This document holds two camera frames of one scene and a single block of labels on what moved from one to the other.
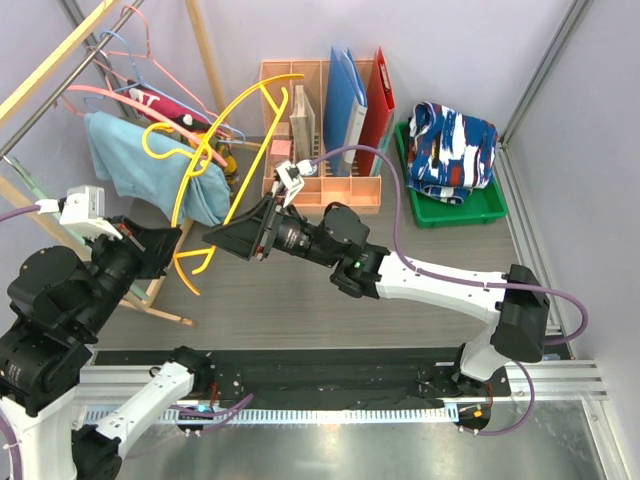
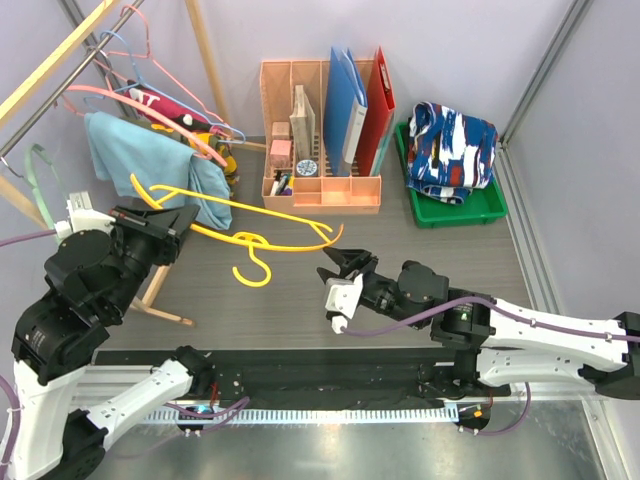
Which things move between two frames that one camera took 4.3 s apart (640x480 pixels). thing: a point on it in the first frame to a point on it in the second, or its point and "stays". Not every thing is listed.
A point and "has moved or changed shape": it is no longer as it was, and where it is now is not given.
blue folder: x=345 y=110 stays
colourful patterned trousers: x=448 y=153 stays
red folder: x=379 y=116 stays
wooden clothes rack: x=20 y=96 stays
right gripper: x=252 y=234 to x=347 y=259
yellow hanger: x=206 y=161 to x=241 y=241
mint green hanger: x=39 y=195 has moved or changed shape
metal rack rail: x=34 y=119 stays
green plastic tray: x=481 y=204 stays
